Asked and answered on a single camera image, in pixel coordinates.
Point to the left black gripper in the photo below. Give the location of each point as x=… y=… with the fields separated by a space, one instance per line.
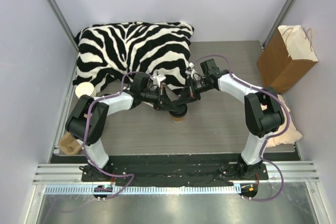
x=160 y=98

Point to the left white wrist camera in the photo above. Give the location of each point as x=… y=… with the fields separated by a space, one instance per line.
x=158 y=80

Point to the brown paper coffee cup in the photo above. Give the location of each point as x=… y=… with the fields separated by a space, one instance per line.
x=177 y=118

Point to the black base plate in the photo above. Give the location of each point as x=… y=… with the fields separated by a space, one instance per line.
x=189 y=170

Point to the stack of paper cups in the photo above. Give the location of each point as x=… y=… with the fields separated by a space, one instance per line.
x=85 y=88

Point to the cardboard cup carrier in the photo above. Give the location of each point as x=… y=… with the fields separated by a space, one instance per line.
x=69 y=145

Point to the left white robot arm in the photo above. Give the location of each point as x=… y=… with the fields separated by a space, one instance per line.
x=87 y=120

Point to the white slotted cable duct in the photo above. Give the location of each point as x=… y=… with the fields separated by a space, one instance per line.
x=98 y=190

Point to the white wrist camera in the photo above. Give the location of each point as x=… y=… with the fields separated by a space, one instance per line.
x=190 y=71
x=158 y=80

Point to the zebra print pillow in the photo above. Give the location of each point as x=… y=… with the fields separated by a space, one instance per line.
x=116 y=51

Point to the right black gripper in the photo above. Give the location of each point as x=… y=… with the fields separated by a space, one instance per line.
x=189 y=91

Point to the black cup lid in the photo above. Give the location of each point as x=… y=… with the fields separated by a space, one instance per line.
x=180 y=111

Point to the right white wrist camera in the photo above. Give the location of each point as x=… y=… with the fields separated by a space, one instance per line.
x=190 y=71

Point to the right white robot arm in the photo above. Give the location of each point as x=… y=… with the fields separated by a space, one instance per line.
x=263 y=113

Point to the brown paper bag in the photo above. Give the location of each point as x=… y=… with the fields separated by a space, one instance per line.
x=288 y=56

